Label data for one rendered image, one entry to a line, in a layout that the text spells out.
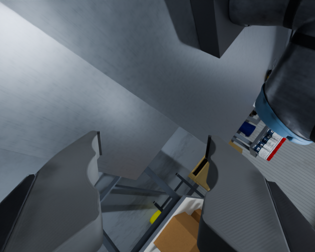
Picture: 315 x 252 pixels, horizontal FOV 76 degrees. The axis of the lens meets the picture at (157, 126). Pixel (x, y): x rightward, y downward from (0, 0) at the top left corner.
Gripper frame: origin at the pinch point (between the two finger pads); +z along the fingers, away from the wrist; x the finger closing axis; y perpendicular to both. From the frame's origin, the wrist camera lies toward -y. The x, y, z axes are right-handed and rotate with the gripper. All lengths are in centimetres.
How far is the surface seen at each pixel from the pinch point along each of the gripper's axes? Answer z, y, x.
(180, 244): 83, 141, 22
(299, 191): 345, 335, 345
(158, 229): 90, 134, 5
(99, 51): 17.0, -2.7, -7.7
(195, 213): 151, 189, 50
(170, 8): 25.2, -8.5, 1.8
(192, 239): 84, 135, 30
